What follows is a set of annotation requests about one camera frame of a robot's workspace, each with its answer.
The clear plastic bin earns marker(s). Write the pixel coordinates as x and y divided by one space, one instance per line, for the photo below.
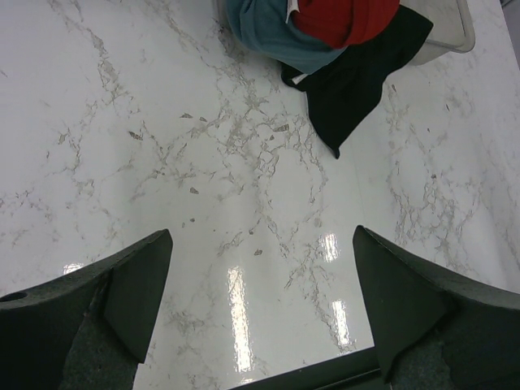
453 29

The red t shirt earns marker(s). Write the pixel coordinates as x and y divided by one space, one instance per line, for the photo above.
342 23

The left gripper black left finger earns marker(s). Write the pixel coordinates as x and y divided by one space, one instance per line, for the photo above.
88 329

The blue grey t shirt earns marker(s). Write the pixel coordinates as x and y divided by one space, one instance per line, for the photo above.
264 27

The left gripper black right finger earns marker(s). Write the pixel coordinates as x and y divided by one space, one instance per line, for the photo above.
432 327

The black crumpled t shirt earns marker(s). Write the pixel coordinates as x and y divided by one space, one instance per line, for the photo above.
343 93

